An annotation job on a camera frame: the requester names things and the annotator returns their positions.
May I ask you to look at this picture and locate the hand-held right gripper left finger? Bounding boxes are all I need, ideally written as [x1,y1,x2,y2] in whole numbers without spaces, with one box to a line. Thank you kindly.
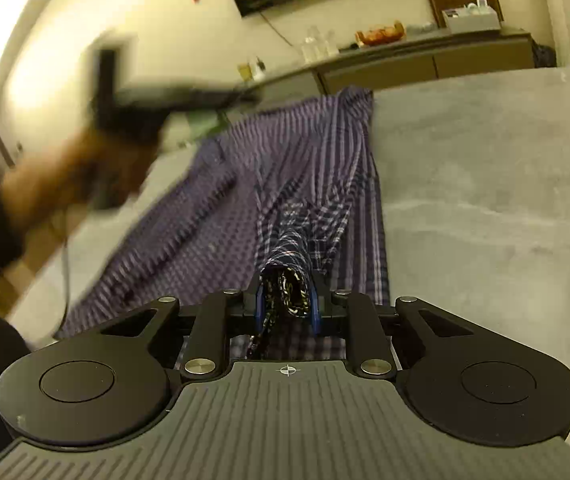
[100,279,268,379]

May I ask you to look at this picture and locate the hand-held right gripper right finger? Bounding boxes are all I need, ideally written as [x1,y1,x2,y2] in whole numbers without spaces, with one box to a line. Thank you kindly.
[309,272,476,379]

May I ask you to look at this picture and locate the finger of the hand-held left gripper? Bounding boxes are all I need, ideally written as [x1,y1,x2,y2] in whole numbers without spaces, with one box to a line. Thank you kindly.
[165,82,262,112]

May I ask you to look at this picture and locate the purple plaid shirt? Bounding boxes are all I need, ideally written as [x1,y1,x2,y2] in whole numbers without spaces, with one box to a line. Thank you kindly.
[56,86,392,362]

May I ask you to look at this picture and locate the person's left forearm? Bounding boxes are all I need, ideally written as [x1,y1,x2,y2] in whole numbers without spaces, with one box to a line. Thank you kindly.
[0,147,97,303]

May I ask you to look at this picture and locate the person's left hand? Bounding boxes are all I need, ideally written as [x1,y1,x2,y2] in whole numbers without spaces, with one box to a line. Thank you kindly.
[78,125,167,212]

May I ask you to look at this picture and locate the pale green chair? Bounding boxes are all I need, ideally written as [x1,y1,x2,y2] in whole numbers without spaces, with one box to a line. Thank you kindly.
[184,109,227,137]

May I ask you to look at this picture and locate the glass teapot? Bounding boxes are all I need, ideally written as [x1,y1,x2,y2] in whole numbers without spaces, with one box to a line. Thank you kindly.
[236,57,267,82]

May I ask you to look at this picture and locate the clear glass jars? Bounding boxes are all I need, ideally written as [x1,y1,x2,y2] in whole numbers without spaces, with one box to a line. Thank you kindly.
[299,27,339,59]

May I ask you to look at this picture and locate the fruit bowl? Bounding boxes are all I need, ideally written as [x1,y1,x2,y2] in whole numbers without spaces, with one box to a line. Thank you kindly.
[354,20,407,49]

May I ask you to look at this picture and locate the grey sideboard cabinet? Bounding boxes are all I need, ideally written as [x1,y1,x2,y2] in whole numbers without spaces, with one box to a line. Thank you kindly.
[244,26,536,107]

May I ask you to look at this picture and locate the white tray box with cups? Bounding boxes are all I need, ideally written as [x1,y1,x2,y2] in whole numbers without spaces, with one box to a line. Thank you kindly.
[441,0,502,31]

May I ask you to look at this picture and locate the dark bag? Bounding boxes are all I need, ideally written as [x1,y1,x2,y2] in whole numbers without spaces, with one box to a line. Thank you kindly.
[532,42,558,69]

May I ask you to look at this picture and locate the grey cable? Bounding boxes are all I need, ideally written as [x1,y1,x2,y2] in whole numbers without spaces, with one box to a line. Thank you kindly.
[58,209,73,333]

